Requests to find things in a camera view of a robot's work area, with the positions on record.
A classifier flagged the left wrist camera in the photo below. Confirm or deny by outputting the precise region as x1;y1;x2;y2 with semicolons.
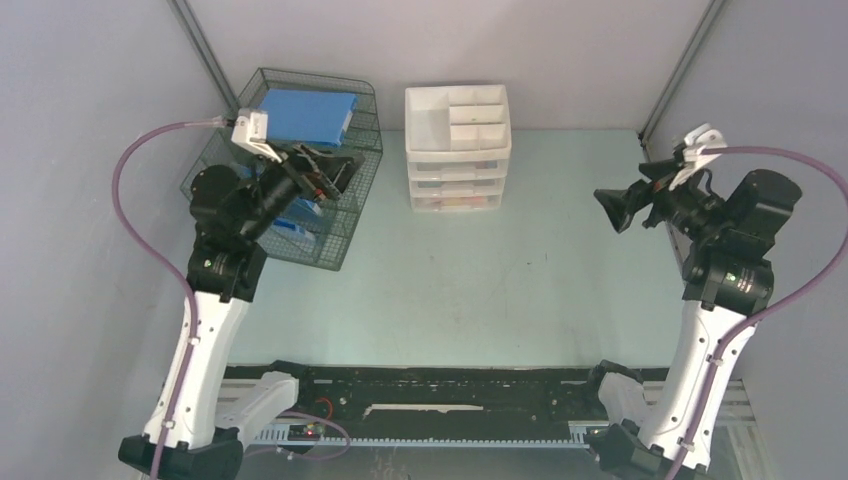
231;108;289;164

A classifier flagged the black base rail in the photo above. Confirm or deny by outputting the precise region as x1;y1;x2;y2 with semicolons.
218;360;757;448

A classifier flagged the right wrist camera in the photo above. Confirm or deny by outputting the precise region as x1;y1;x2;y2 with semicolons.
668;123;728;191

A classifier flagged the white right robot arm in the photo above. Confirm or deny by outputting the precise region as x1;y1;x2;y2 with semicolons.
581;160;802;479

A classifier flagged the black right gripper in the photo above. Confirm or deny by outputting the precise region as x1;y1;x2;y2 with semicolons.
595;157;730;243

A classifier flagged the white plastic drawer organizer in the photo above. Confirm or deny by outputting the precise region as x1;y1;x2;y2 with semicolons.
404;84;512;213

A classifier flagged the green wire mesh rack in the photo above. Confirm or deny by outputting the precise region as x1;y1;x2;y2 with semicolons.
180;67;384;272

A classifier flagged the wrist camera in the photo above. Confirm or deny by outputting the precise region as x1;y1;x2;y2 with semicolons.
668;123;728;191
231;108;289;164

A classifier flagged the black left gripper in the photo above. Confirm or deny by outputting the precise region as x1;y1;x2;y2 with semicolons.
238;139;364;242

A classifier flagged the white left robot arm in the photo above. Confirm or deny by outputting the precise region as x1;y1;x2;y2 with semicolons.
118;145;365;479

